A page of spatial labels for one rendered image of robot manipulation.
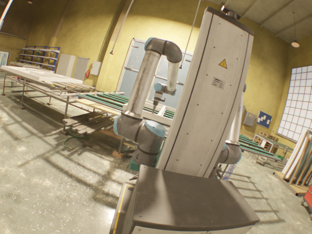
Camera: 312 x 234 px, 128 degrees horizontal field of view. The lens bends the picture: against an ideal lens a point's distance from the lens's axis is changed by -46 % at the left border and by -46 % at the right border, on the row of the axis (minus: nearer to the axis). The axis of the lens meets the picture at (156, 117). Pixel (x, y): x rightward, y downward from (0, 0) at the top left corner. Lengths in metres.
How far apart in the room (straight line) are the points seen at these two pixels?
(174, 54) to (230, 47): 0.37
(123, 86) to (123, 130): 7.76
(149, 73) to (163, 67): 7.37
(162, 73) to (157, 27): 3.08
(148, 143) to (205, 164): 0.38
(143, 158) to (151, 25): 8.91
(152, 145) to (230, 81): 0.59
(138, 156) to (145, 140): 0.13
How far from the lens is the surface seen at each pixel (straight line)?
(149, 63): 0.92
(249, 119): 9.50
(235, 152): 1.14
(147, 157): 0.90
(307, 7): 9.93
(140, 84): 0.89
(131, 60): 8.70
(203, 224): 0.53
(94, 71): 9.49
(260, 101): 10.12
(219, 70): 0.79
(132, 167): 0.95
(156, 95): 1.55
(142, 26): 9.50
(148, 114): 1.60
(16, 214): 1.52
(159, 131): 0.84
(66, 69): 10.65
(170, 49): 0.95
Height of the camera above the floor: 1.20
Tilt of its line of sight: 11 degrees down
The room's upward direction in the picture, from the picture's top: 17 degrees clockwise
